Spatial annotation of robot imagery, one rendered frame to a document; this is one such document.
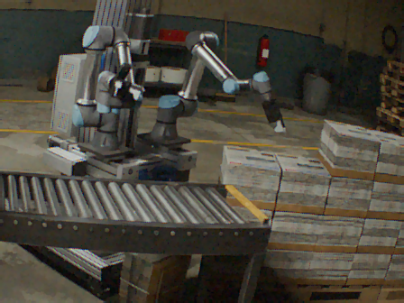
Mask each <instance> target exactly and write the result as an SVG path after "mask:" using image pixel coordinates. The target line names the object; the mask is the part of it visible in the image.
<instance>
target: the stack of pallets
mask: <svg viewBox="0 0 404 303"><path fill-rule="evenodd" d="M395 65H396V66H397V68H395ZM382 68H383V72H382V74H380V80H379V82H381V97H380V100H381V107H378V106H377V112H376V119H375V122H374V123H375V124H377V125H376V126H377V128H376V131H379V132H384V131H387V132H384V133H390V134H394V135H397V136H399V137H403V138H404V136H403V135H402V134H403V129H404V64H403V63H398V62H394V61H392V60H387V66H386V67H383V66H382ZM391 72H392V73H394V74H393V76H392V75H391ZM388 80H390V81H391V83H388ZM389 88H390V89H391V92H390V91H389ZM389 97H391V99H389ZM389 106H391V107H392V108H391V107H389ZM385 114H387V115H385ZM384 122H386V123H384Z"/></svg>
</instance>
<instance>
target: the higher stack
mask: <svg viewBox="0 0 404 303"><path fill-rule="evenodd" d="M401 221H402V224H401V228H400V231H399V235H398V240H396V243H395V246H394V247H395V248H404V220H401ZM384 279H385V280H391V279H394V280H395V279H397V280H399V279H402V280H403V279H404V254H402V253H401V254H398V253H396V254H394V253H391V258H390V263H389V266H388V269H387V271H386V274H385V277H384ZM387 302H388V303H391V302H392V303H394V302H397V303H398V302H404V285H403V284H400V285H399V284H397V285H394V284H393V285H383V284H381V291H380V293H379V296H378V298H377V301H376V303H387Z"/></svg>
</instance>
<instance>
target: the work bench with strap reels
mask: <svg viewBox="0 0 404 303"><path fill-rule="evenodd" d="M174 30H178V31H174ZM188 34H189V32H187V31H180V30H179V29H173V30H168V29H165V30H160V31H159V37H158V38H156V37H149V38H152V40H149V41H150V43H149V46H150V47H163V48H171V49H176V48H178V49H185V50H184V56H183V61H182V68H181V69H178V68H173V67H169V66H168V67H161V68H156V67H153V66H149V68H147V70H146V77H145V83H144V85H145V86H150V87H176V88H178V89H179V90H178V94H179V91H180V90H181V89H182V86H183V84H184V81H185V77H186V76H187V73H188V71H187V70H186V69H185V66H186V60H187V55H188V48H187V45H186V38H187V36H188ZM83 52H84V47H83V39H82V42H81V47H80V54H83Z"/></svg>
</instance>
